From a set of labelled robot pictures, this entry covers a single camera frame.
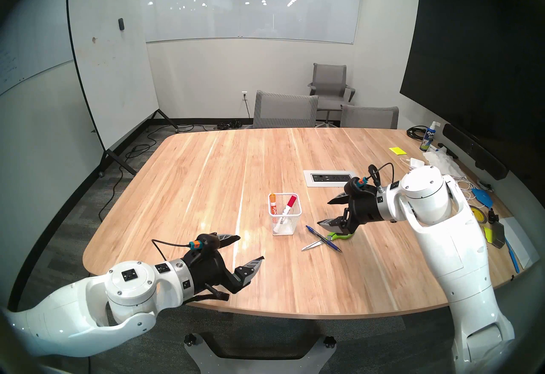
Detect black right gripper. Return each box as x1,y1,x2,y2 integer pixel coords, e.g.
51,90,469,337
318,189,382,235

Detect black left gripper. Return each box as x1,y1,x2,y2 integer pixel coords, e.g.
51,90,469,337
181,233,265,295

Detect blue ballpoint pen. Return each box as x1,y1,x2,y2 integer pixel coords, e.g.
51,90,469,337
305,225,343,253

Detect red cap dotted marker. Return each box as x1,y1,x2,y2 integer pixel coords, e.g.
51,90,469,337
276,195,298,233

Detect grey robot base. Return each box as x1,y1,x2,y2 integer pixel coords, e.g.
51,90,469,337
184,332,337,374

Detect white mesh pen holder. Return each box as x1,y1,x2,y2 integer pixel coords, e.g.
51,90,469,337
268,193,303,236

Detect blue marker pen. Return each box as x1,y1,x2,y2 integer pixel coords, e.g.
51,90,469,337
505,238,521,274

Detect grey table power outlet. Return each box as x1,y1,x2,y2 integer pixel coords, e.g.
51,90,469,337
303,170,356,188

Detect low grey mesh chair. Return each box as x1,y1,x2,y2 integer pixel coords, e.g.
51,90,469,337
340,105,399,129

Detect wide grey mesh chair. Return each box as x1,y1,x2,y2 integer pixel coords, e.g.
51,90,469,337
253,90,319,129

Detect whiteboard cleaner spray bottle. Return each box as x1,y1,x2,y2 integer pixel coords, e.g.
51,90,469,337
419,121,441,152

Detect grey armrest office chair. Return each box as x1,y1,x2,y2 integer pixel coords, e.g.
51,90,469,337
307,63,356,124

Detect yellow black tape roll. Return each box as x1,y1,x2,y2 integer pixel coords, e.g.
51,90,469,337
468,204,489,225

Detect blue flat object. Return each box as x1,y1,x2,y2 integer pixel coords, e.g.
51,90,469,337
471,188,494,209

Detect black video sound bar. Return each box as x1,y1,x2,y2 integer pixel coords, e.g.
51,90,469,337
442,123,509,181

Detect yellow tape measure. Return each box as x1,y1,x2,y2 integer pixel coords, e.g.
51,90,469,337
484,221,506,249

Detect white paper sheet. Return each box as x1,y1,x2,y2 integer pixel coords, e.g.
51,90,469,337
498,216,539,269

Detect rolling whiteboard on stand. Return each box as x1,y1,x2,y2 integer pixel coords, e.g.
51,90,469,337
66,0,179,178

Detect green handled scissors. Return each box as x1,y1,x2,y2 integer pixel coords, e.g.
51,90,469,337
301,230,355,251

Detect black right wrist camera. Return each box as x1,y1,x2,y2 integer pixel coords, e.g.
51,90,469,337
348,177,372,198

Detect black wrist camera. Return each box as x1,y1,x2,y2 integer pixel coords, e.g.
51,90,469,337
348,177,372,198
189,233,220,255

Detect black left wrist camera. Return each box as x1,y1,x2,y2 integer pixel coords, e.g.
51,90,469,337
189,233,220,255

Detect black left gripper cable loop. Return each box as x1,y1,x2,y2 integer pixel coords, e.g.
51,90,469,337
183,284,230,305

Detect black right camera cable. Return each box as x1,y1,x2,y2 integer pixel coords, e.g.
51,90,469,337
368,163,395,187

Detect black camera cable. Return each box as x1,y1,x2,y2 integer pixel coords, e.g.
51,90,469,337
152,239,193,263
368,163,395,187

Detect black left camera cable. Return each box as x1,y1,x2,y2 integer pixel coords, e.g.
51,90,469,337
152,239,193,263

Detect white coiled cable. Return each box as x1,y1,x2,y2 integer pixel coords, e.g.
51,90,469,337
451,173,486,208

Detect thin black floor cable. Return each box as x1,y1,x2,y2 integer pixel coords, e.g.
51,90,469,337
99,125,159,221

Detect large black wall screen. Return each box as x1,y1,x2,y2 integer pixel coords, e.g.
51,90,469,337
399,0,545,165

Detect written wall whiteboard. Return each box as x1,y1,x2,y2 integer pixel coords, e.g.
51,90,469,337
0,0,124,97

